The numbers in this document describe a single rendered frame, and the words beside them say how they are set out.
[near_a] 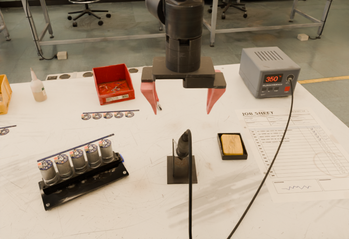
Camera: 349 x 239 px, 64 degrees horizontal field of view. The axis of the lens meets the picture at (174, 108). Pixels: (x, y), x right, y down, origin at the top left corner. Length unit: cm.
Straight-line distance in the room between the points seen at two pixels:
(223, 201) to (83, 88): 54
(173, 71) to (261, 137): 33
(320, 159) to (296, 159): 5
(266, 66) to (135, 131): 39
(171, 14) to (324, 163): 45
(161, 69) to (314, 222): 37
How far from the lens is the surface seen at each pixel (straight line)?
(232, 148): 63
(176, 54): 43
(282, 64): 83
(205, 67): 47
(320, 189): 63
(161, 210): 53
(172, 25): 42
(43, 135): 74
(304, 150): 70
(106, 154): 58
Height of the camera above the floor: 119
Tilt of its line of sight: 35 degrees down
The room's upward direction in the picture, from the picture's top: straight up
